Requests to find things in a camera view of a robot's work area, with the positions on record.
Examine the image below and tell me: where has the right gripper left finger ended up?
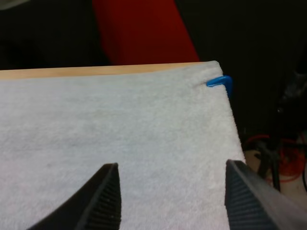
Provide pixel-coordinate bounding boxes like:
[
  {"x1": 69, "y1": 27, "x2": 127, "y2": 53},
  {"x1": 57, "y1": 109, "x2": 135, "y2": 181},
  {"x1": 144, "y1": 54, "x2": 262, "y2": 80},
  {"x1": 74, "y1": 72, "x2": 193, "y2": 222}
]
[{"x1": 28, "y1": 162, "x2": 122, "y2": 230}]

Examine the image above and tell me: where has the blue clip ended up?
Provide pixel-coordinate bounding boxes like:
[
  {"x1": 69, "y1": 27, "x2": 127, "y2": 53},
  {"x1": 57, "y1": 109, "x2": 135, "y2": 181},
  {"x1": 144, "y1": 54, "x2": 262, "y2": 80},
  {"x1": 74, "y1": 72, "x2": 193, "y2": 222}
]
[{"x1": 206, "y1": 75, "x2": 234, "y2": 99}]

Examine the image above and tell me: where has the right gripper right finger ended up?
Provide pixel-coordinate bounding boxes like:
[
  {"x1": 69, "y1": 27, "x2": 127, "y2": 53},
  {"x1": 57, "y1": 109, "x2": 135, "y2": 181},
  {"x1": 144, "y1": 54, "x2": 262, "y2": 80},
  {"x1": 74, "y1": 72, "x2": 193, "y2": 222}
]
[{"x1": 224, "y1": 160, "x2": 307, "y2": 230}]

